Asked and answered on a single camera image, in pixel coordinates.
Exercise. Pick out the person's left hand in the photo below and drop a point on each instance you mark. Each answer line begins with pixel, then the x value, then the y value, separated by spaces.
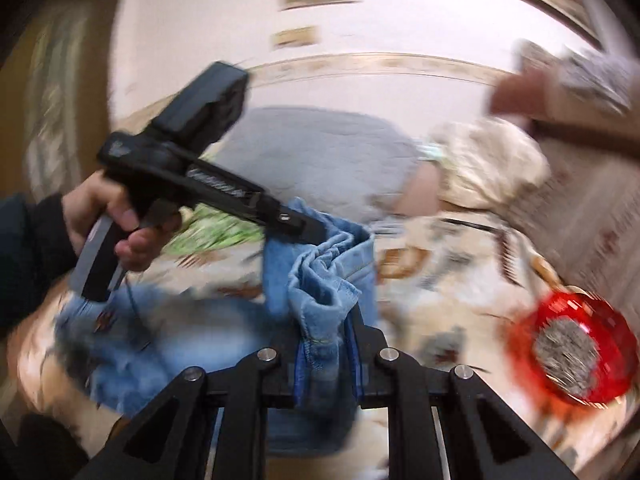
pixel 90 205

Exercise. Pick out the crumpled grey cloth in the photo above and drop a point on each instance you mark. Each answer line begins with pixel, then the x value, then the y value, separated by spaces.
pixel 595 77

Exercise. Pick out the cream floral pillow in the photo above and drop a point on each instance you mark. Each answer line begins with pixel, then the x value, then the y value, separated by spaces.
pixel 490 165

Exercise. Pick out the tan bed sheet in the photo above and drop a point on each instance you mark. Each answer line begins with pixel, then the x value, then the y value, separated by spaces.
pixel 420 190

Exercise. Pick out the pale green small cloth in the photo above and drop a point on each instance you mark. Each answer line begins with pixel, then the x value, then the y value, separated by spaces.
pixel 430 151

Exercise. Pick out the person's left forearm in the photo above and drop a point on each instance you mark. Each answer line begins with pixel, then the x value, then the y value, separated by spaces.
pixel 30 260

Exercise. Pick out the brown striped floral pillow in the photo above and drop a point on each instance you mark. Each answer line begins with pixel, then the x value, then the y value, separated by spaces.
pixel 590 210

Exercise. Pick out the grey quilted pillow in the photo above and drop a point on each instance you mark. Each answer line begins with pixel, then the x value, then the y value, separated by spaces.
pixel 320 160

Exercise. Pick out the cream leaf-print blanket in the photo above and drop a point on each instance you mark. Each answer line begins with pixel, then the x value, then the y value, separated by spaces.
pixel 450 270

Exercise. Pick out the beige wall switch plate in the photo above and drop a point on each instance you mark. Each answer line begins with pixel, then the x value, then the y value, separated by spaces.
pixel 307 35
pixel 284 39

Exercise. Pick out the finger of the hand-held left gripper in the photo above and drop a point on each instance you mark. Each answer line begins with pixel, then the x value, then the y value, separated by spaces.
pixel 295 220

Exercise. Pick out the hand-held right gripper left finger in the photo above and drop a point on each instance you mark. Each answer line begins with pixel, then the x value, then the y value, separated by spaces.
pixel 282 375

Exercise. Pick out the pile of sunflower seeds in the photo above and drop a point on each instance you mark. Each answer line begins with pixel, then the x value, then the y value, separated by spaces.
pixel 565 355

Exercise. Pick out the blue denim pants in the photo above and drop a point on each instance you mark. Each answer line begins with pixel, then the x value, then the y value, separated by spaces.
pixel 320 285

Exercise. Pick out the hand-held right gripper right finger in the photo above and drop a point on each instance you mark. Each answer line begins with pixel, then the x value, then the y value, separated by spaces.
pixel 370 360

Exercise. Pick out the red glass bowl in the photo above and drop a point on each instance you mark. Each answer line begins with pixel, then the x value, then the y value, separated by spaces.
pixel 520 345

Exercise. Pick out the green checkered quilt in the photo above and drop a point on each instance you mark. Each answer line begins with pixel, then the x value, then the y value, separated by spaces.
pixel 210 232

